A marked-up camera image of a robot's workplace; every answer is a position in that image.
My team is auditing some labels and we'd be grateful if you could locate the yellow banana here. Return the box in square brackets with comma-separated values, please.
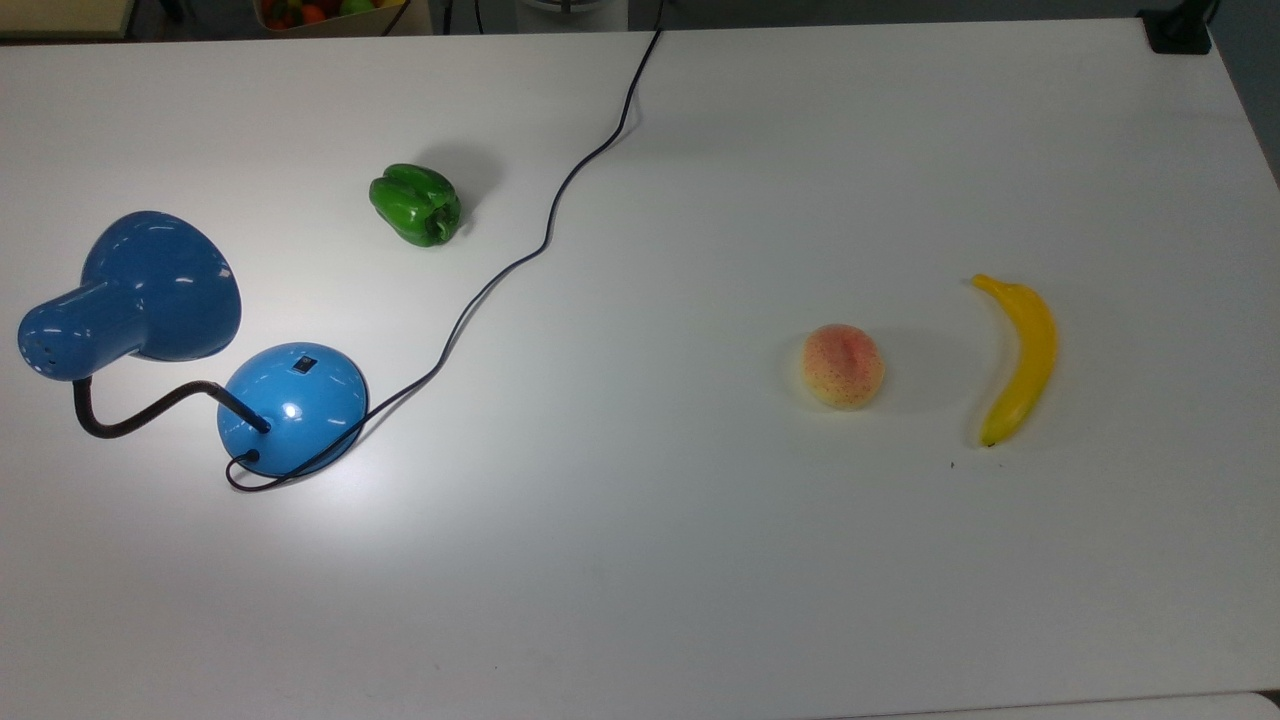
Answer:
[970, 273, 1059, 448]

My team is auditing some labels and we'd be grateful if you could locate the green bell pepper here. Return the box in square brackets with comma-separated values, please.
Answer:
[368, 163, 463, 248]

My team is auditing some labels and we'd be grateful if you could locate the peach fruit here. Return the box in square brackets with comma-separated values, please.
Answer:
[801, 323, 886, 411]

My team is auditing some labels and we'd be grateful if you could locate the beige box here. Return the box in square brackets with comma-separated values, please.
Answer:
[0, 0, 137, 42]

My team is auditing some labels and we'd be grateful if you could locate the yellow fruit bowl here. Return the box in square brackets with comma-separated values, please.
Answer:
[254, 0, 409, 38]

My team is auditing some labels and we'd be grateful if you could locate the black clamp mount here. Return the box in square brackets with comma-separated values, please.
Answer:
[1138, 0, 1218, 55]

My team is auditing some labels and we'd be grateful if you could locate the blue desk lamp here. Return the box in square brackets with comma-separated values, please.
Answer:
[17, 210, 370, 479]

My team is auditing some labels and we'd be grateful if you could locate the black lamp power cable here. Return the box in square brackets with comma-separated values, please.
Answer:
[224, 28, 665, 493]

